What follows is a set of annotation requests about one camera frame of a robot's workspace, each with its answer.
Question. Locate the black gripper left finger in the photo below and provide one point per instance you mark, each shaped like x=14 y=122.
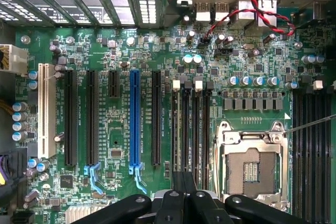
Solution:
x=168 y=209

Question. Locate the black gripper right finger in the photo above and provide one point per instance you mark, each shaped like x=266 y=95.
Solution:
x=204 y=209

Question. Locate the RAM slot with black latches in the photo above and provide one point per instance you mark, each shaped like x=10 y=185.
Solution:
x=187 y=129
x=307 y=155
x=209 y=129
x=328 y=155

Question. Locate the metal CPU socket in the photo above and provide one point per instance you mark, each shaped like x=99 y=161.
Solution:
x=252 y=166

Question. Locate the silver chipset heat sink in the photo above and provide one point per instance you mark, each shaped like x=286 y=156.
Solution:
x=78 y=214

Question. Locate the long black expansion slot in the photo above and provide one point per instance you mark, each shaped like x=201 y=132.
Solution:
x=71 y=119
x=156 y=119
x=92 y=119

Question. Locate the long blue expansion slot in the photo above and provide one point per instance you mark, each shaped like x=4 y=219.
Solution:
x=135 y=119

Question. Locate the green Dell motherboard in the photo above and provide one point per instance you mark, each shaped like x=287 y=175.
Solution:
x=118 y=119

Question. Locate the thin metal locking lever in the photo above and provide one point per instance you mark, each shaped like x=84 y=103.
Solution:
x=309 y=125

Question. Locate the short black expansion slot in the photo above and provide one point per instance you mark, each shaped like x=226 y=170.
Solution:
x=114 y=85

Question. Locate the white PCI expansion slot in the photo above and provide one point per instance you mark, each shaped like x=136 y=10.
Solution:
x=47 y=119

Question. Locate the silver USB port stack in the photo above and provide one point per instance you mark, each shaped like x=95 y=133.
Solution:
x=221 y=12
x=203 y=12

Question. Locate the silver ethernet port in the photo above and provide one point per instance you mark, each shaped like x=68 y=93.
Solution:
x=267 y=11

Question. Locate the white power connector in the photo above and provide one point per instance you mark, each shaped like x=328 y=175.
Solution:
x=15 y=58

